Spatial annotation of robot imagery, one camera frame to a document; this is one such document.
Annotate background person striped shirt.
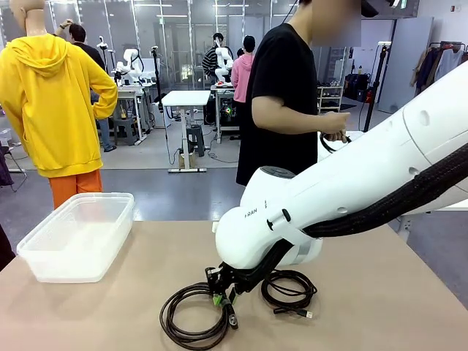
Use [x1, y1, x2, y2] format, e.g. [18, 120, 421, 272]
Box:
[202, 32, 230, 78]

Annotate clear plastic storage container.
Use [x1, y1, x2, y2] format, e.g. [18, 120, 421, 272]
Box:
[16, 192, 135, 284]

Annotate clothes rack with garments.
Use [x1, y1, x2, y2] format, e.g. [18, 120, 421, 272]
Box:
[410, 40, 468, 97]

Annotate grey partition panel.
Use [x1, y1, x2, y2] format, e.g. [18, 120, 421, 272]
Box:
[377, 16, 434, 114]

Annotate black cable loop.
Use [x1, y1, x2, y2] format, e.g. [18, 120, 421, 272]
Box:
[319, 131, 352, 154]

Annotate wooden shoe rack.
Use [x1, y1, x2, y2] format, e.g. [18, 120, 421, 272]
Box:
[317, 84, 345, 114]

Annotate person right hand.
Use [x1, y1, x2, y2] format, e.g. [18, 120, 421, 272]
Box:
[319, 110, 352, 143]

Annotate black bags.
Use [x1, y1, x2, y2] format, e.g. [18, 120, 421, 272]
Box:
[344, 72, 369, 102]

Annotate yellow hoodie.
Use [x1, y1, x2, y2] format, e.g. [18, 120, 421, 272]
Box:
[0, 33, 118, 179]

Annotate dark rounded object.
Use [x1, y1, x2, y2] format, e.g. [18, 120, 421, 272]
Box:
[0, 222, 16, 272]

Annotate thin black USB cable coil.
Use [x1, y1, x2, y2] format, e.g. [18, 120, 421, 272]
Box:
[260, 269, 318, 320]

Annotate background person pink hoodie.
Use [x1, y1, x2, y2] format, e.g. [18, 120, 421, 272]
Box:
[230, 35, 256, 140]

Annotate large black power cable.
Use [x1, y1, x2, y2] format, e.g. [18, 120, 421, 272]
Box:
[159, 282, 241, 347]

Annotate black tripod stand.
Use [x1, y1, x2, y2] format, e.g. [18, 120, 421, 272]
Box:
[151, 45, 165, 111]

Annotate person right forearm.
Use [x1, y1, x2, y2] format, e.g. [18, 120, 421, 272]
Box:
[254, 107, 325, 134]

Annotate grey step stool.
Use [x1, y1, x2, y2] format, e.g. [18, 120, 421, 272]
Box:
[112, 117, 139, 147]

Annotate chair with dark cloth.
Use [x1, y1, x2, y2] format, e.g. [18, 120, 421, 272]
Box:
[0, 144, 29, 194]

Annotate camera stand with white head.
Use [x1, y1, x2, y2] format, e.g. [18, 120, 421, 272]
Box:
[97, 35, 116, 76]

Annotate person in black T-shirt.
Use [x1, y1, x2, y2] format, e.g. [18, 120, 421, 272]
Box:
[235, 0, 363, 187]

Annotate black pole with camera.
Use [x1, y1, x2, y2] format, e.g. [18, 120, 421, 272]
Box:
[363, 40, 393, 133]

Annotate background person black shirt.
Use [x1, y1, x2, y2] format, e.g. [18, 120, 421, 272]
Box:
[53, 18, 118, 153]

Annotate background robot workbench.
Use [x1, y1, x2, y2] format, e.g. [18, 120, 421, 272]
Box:
[116, 84, 148, 145]
[210, 84, 239, 145]

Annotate orange pants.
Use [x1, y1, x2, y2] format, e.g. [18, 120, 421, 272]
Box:
[48, 169, 104, 211]

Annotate right arm black cable sleeve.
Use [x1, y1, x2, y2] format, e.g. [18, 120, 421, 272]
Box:
[233, 143, 468, 295]

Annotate white background desk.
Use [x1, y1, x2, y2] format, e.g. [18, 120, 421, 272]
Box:
[161, 90, 212, 174]

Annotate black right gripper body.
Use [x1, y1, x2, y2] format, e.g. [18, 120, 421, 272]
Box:
[204, 262, 257, 296]

